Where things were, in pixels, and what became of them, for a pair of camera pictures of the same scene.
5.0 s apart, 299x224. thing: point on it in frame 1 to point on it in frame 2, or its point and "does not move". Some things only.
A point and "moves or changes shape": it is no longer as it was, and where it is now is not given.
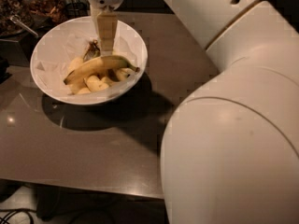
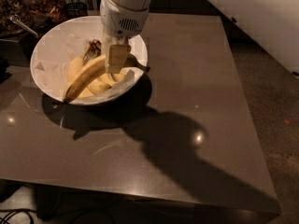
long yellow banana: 96,64 moves or changes shape
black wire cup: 76,9 does not move
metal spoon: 17,20 does not move
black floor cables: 13,211 does not move
